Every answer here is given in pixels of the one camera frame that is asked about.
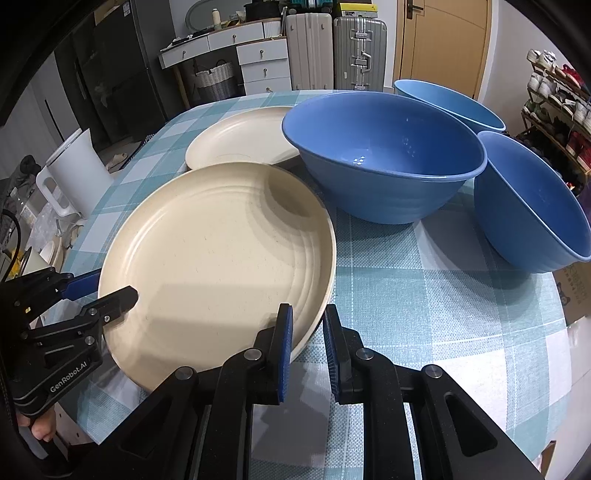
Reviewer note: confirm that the wooden door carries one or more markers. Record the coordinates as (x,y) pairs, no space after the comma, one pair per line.
(443,46)

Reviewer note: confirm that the teal white checked tablecloth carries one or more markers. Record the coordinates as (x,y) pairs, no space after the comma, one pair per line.
(415,300)

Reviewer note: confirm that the oval mirror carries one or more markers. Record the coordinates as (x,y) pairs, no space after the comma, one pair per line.
(198,14)

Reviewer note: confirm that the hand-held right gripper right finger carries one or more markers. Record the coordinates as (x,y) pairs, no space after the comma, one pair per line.
(331,350)

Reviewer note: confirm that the white bottle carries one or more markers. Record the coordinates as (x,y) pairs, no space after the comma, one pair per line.
(215,18)

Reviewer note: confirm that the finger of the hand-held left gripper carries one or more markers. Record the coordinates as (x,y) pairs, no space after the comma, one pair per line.
(115,301)
(83,284)

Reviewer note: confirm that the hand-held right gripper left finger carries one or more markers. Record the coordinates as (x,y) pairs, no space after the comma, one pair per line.
(286,350)

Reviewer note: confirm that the teal suitcase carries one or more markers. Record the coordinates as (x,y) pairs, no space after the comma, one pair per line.
(314,5)

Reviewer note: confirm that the white electric kettle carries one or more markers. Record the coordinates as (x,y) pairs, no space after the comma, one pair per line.
(74,170)

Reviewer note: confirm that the woven laundry basket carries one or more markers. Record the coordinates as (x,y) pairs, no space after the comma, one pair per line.
(216,81)

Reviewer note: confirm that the blue bowl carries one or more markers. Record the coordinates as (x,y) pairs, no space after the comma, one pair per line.
(448,101)
(383,152)
(526,207)

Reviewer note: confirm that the white drawer desk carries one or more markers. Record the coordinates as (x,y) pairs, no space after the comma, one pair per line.
(258,50)

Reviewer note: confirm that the yellow black shoe box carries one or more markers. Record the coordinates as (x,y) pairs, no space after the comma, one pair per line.
(355,10)

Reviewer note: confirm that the black refrigerator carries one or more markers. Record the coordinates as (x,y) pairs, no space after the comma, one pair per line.
(115,69)

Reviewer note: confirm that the silver suitcase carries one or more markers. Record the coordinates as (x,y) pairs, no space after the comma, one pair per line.
(358,50)

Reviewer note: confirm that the cardboard box with black print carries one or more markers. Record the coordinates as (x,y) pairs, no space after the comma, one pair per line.
(575,286)

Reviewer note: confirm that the rows of sneakers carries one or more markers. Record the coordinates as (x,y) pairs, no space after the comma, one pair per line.
(563,87)

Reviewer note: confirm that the black bag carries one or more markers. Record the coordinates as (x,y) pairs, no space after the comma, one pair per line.
(261,10)

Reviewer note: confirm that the beige suitcase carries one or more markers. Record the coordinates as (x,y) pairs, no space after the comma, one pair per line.
(308,50)

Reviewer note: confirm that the wooden shoe rack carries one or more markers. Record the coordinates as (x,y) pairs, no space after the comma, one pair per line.
(535,117)

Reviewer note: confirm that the person's left hand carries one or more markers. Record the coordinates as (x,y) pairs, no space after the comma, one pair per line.
(41,427)

